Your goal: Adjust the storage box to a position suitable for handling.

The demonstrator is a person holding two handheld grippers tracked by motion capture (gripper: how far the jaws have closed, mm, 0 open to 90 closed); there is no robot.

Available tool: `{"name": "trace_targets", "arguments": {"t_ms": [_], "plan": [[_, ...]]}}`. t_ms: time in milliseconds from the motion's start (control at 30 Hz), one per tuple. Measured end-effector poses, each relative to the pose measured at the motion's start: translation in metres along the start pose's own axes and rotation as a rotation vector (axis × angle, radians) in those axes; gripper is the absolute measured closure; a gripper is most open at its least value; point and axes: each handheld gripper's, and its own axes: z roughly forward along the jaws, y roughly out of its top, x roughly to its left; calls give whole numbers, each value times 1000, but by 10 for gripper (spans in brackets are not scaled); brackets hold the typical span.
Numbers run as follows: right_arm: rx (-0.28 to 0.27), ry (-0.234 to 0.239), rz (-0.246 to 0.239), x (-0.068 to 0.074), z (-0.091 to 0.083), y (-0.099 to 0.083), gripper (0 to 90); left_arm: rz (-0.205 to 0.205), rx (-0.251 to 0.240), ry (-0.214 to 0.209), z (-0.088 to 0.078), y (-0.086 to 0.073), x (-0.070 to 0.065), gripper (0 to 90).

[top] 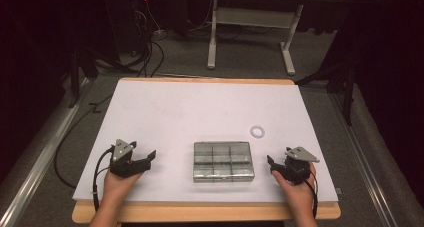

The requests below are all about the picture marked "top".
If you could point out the desk with white frame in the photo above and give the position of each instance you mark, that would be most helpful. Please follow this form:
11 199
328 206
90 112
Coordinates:
253 17

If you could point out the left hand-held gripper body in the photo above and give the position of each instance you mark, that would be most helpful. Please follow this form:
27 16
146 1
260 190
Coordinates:
121 167

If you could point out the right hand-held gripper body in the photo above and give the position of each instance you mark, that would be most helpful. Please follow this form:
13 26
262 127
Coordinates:
296 172

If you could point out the clear plastic compartment box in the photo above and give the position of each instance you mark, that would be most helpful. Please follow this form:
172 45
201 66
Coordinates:
223 162

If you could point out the person's right hand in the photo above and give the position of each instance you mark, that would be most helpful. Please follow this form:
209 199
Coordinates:
298 195

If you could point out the white table mat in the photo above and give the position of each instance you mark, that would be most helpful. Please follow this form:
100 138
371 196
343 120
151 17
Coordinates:
186 113

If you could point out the person's left hand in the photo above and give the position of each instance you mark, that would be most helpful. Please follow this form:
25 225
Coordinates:
118 187

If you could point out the black metal stand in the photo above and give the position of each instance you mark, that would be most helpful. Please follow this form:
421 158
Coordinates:
75 77
348 93

